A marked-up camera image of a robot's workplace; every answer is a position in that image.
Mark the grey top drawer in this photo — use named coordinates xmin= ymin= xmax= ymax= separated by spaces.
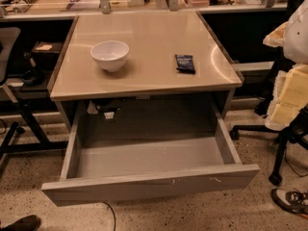
xmin=42 ymin=100 xmax=259 ymax=206

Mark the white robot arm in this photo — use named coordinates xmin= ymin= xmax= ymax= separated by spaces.
xmin=263 ymin=0 xmax=308 ymax=64

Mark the grey drawer cabinet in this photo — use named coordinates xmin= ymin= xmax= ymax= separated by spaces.
xmin=49 ymin=11 xmax=242 ymax=127

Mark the dark blue snack packet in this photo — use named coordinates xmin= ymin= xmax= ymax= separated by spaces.
xmin=175 ymin=55 xmax=195 ymax=74

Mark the white ceramic bowl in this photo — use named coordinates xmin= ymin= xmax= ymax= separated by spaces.
xmin=90 ymin=40 xmax=129 ymax=72

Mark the black box with label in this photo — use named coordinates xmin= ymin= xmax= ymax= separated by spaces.
xmin=31 ymin=41 xmax=63 ymax=69

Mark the yellow foam padding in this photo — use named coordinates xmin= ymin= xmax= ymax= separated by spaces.
xmin=265 ymin=64 xmax=308 ymax=131

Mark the black office chair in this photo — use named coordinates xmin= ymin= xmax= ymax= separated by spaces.
xmin=229 ymin=0 xmax=308 ymax=186

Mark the grey and black sneaker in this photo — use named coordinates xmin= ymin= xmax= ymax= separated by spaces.
xmin=270 ymin=189 xmax=308 ymax=218

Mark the dark brown shoe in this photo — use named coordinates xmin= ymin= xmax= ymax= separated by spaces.
xmin=0 ymin=215 xmax=40 ymax=231

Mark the black power cable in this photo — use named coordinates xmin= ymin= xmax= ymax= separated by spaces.
xmin=102 ymin=202 xmax=116 ymax=231

